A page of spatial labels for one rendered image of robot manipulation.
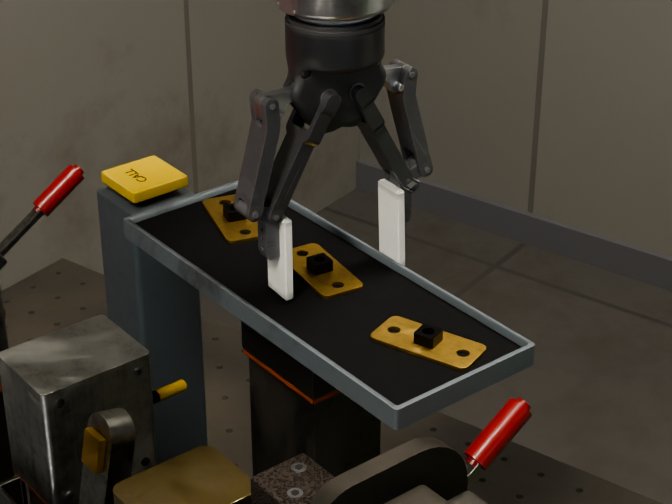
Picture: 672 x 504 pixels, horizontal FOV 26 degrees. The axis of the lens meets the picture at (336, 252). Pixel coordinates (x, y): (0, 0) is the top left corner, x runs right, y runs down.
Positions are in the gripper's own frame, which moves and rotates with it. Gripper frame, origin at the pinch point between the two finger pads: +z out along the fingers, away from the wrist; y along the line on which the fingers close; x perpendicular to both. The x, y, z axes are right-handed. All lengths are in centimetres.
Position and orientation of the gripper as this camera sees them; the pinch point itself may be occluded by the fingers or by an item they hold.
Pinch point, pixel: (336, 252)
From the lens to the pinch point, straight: 117.9
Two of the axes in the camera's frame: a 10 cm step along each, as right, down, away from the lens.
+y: -8.5, 2.4, -4.6
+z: 0.1, 8.9, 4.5
